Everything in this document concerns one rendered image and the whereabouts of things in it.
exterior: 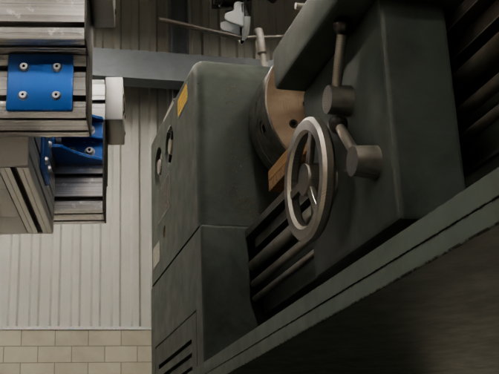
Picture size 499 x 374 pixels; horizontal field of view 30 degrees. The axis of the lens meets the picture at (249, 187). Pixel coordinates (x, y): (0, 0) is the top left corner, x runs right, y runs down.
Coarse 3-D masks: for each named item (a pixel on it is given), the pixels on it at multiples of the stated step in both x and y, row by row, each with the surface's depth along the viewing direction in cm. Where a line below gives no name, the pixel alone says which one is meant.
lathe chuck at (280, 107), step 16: (272, 80) 186; (256, 96) 192; (272, 96) 184; (288, 96) 185; (256, 112) 190; (272, 112) 183; (288, 112) 184; (256, 128) 190; (272, 128) 183; (288, 128) 183; (272, 144) 185; (288, 144) 182; (272, 160) 189
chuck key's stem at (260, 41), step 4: (256, 28) 216; (260, 28) 216; (256, 32) 216; (260, 32) 216; (256, 36) 216; (260, 36) 215; (256, 40) 215; (260, 40) 215; (264, 40) 216; (256, 44) 215; (260, 44) 215; (264, 44) 215; (260, 48) 214; (264, 48) 215; (260, 52) 214; (264, 52) 215; (260, 56) 215; (264, 56) 214; (264, 60) 214; (264, 64) 214
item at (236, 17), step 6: (234, 6) 215; (240, 6) 215; (234, 12) 214; (240, 12) 214; (228, 18) 213; (234, 18) 214; (240, 18) 214; (246, 18) 213; (240, 24) 213; (246, 24) 213; (246, 30) 213; (246, 36) 214
